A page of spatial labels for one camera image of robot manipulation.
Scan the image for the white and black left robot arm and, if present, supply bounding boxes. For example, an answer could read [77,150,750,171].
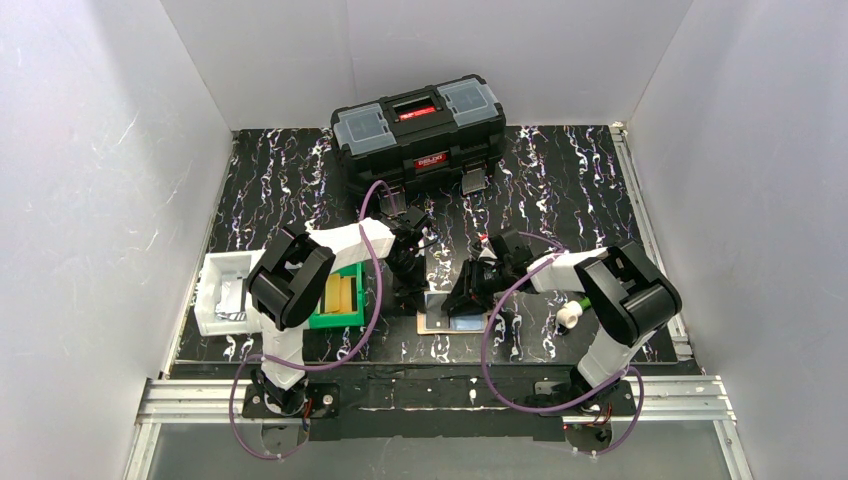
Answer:
[245,207,432,417]

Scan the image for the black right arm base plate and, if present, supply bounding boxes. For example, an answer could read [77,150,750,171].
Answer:
[526,380,637,425]

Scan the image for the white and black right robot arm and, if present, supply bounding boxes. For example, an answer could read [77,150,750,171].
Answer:
[441,229,683,414]

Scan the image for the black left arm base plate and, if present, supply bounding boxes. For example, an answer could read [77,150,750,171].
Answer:
[236,382,341,419]

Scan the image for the black plastic toolbox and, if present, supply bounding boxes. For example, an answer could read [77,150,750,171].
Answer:
[330,74,506,199]

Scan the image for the yellow cards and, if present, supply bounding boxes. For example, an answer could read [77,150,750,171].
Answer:
[320,273,359,315]

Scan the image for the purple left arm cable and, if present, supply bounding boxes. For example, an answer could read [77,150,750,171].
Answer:
[228,180,402,462]

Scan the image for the printed card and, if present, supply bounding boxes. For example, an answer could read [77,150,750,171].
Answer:
[215,277,247,322]

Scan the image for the white plastic bin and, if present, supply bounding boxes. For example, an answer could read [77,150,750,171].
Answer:
[193,249,264,337]

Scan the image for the aluminium front rail frame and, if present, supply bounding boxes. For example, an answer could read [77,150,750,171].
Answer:
[124,376,752,479]

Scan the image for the black credit card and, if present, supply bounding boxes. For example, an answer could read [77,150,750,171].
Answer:
[423,292,452,332]

